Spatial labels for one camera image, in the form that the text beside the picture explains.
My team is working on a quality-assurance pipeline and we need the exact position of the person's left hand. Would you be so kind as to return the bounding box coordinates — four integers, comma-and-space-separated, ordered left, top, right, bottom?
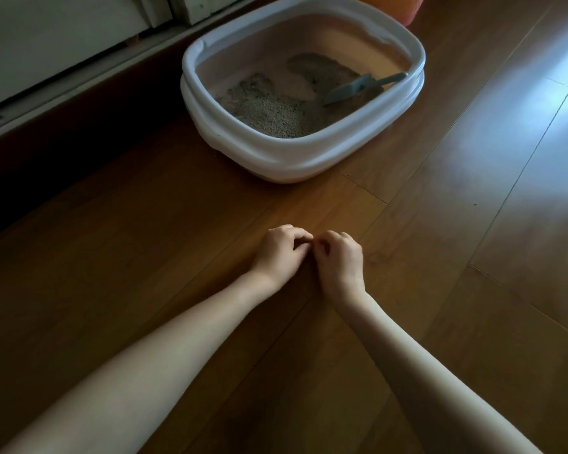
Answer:
249, 224, 314, 292

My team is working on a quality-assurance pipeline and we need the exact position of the person's right hand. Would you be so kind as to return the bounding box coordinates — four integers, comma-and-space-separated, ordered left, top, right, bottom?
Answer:
314, 230, 366, 309

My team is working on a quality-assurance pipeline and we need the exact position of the person's left forearm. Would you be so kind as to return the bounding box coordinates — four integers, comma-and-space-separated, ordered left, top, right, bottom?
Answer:
0, 271, 276, 454

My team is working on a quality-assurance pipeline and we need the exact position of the person's right forearm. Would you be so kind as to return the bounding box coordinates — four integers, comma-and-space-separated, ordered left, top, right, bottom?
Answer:
336, 292, 543, 454

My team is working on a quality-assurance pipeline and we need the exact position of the white cat litter box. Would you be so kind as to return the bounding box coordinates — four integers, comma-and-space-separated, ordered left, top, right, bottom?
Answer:
180, 0, 427, 184

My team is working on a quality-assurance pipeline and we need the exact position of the grey cat litter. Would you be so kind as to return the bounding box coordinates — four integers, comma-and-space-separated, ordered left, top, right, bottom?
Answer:
214, 53, 385, 139

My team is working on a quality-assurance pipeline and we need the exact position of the grey litter scoop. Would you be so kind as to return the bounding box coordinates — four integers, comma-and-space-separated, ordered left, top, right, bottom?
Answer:
323, 72, 409, 107

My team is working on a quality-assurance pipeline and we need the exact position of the orange container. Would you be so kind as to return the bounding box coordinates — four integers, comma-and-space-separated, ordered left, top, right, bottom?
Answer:
354, 0, 428, 27

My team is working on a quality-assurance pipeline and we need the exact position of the white door frame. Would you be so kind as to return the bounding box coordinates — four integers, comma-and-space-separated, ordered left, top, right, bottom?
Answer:
0, 0, 266, 147

